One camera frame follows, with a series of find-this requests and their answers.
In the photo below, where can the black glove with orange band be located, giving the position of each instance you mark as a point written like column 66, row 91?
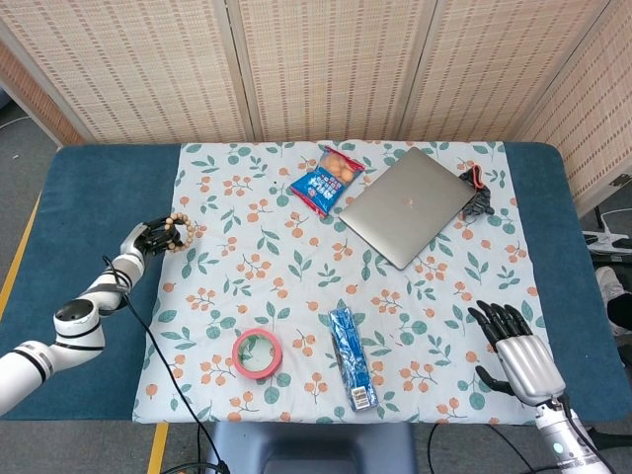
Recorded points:
column 481, row 200

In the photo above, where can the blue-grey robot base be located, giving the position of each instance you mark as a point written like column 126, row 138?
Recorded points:
column 316, row 447

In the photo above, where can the woven bamboo folding screen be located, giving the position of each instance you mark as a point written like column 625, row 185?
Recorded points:
column 321, row 69

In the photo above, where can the white stand base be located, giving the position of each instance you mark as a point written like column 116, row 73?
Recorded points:
column 605, row 242

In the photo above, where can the floral tablecloth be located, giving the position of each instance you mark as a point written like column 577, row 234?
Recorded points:
column 296, row 276

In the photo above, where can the red tape roll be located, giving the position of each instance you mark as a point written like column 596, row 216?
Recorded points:
column 244, row 368

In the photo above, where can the blue snack bag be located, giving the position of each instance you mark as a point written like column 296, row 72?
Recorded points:
column 321, row 187

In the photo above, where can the white shoe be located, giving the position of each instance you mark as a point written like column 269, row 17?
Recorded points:
column 606, row 289

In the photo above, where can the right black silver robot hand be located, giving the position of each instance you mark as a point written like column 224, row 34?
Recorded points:
column 528, row 360

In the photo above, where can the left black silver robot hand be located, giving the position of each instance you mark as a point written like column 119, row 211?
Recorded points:
column 134, row 242

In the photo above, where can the blue cookie box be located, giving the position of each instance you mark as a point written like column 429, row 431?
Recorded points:
column 351, row 360

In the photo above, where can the grey laptop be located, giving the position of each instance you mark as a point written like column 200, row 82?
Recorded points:
column 410, row 207

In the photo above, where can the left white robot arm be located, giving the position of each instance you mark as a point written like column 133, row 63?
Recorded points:
column 74, row 331

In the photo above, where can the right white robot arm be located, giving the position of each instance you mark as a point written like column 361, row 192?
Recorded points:
column 568, row 444

